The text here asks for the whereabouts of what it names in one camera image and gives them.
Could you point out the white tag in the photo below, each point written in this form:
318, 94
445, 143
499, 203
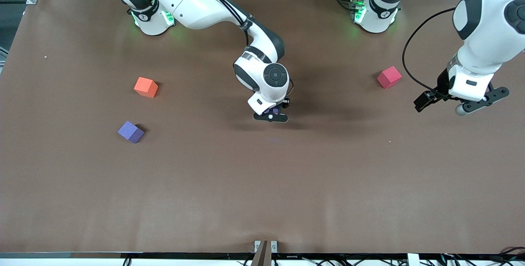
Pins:
413, 260

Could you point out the orange foam cube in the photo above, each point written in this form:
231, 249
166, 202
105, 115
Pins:
145, 87

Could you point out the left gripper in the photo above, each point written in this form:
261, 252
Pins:
441, 84

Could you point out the red foam cube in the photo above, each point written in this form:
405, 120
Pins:
389, 77

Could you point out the small metal bracket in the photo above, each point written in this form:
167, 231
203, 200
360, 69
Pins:
274, 246

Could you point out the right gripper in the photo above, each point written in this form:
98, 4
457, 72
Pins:
284, 103

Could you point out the brown wedge-shaped post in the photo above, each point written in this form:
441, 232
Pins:
262, 255

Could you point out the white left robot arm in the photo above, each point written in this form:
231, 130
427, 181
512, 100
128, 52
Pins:
492, 44

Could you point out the purple foam cube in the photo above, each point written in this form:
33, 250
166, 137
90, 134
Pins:
130, 131
272, 111

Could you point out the brown table cover sheet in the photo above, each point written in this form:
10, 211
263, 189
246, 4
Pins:
262, 175

